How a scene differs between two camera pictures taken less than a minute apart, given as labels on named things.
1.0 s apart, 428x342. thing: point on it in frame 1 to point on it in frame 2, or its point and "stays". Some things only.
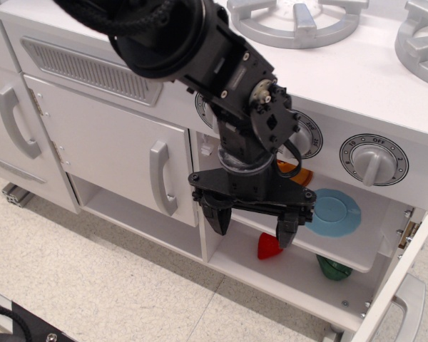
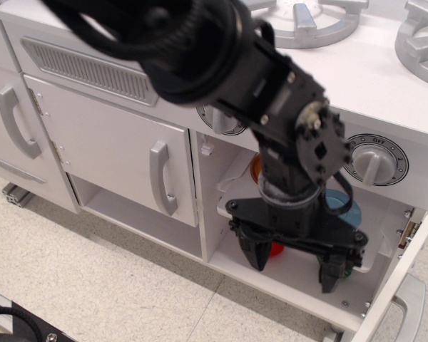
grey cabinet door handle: [159, 154] stays
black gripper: [262, 189] to [314, 224]
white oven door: [409, 290] stays
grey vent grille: [101, 71] stays
